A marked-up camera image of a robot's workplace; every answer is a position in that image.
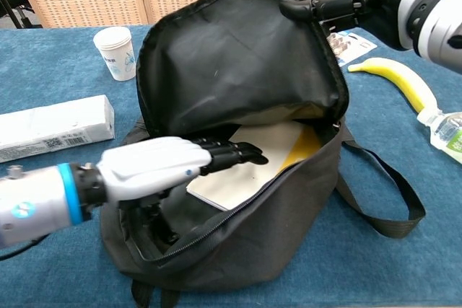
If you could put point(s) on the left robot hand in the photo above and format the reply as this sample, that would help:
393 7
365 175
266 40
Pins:
151 167

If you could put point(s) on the orange-edged white book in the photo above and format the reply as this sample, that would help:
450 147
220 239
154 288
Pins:
263 142

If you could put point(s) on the black backpack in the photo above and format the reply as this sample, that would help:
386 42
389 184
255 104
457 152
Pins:
234 59

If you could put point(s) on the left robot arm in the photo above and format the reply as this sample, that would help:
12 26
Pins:
36 207

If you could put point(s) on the blue card blister pack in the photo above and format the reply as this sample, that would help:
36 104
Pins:
352 48

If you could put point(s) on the yellow banana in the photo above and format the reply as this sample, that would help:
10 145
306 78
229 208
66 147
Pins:
400 81

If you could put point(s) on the long tea box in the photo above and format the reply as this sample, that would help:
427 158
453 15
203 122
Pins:
54 124

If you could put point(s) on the white paper cup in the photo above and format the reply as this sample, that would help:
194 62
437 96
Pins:
117 52

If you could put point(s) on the green label drink bottle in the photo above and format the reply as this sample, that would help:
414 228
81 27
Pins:
445 135

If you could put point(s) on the blue felt table cover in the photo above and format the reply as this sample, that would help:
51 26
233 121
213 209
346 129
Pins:
379 268

